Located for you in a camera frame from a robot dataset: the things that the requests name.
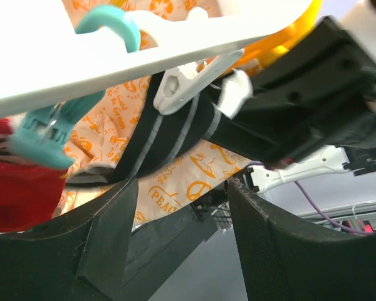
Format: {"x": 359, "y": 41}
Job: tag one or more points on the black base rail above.
{"x": 158, "y": 248}

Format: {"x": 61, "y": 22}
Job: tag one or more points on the white orange patterned cloth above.
{"x": 124, "y": 136}

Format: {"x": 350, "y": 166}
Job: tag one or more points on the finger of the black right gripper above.
{"x": 271, "y": 115}

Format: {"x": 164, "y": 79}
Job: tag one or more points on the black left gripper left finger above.
{"x": 79, "y": 255}

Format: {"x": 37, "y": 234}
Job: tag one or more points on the red christmas sock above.
{"x": 29, "y": 194}

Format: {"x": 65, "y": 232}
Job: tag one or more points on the yellow garment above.
{"x": 262, "y": 54}

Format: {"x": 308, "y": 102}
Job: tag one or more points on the white clip sock hanger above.
{"x": 43, "y": 61}

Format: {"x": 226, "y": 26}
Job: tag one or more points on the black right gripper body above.
{"x": 340, "y": 110}

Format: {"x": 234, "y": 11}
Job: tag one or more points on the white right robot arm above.
{"x": 235, "y": 89}

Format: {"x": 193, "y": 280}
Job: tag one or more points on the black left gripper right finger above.
{"x": 284, "y": 257}

